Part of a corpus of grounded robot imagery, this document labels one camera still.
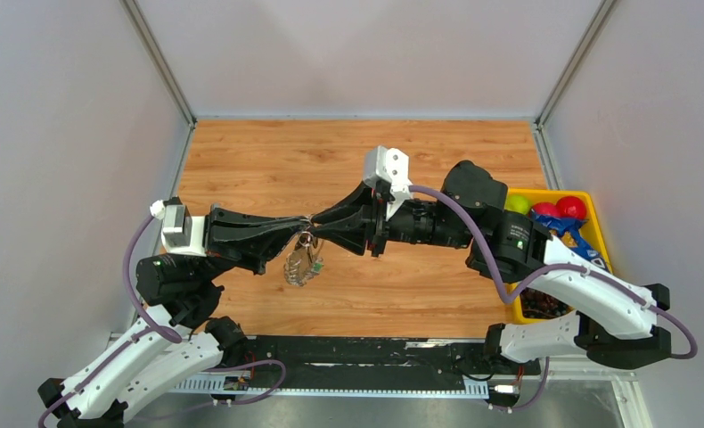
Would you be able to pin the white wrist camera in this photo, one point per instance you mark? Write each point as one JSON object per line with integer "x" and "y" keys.
{"x": 181, "y": 233}
{"x": 390, "y": 166}

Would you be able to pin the yellow plastic bin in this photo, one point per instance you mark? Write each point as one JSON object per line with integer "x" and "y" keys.
{"x": 590, "y": 231}

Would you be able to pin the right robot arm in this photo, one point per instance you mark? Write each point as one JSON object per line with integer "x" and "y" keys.
{"x": 613, "y": 323}

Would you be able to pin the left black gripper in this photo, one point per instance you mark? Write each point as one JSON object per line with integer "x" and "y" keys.
{"x": 252, "y": 239}

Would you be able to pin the pink ball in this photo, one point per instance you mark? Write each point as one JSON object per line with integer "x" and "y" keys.
{"x": 547, "y": 209}

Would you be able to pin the purple grapes bunch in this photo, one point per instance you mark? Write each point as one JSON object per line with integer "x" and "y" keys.
{"x": 541, "y": 306}

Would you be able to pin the green ball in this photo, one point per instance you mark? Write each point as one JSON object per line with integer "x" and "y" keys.
{"x": 518, "y": 203}

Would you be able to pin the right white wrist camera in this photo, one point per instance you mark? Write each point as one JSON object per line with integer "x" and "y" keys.
{"x": 390, "y": 166}

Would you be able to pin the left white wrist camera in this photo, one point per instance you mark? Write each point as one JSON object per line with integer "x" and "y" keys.
{"x": 181, "y": 233}

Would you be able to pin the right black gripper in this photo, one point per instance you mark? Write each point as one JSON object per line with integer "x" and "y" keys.
{"x": 353, "y": 236}

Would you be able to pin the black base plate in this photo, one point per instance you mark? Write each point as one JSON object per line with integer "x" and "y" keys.
{"x": 366, "y": 358}

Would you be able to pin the metal keyring plate with rings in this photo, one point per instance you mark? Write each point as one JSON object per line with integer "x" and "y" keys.
{"x": 304, "y": 263}

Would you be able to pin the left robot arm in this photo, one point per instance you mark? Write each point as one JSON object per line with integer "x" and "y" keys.
{"x": 176, "y": 334}

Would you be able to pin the slotted cable duct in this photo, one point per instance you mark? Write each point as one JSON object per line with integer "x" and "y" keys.
{"x": 449, "y": 387}

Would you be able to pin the blue chips bag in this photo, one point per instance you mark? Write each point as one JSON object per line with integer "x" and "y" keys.
{"x": 568, "y": 230}

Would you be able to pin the red ball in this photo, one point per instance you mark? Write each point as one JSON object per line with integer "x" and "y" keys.
{"x": 572, "y": 207}

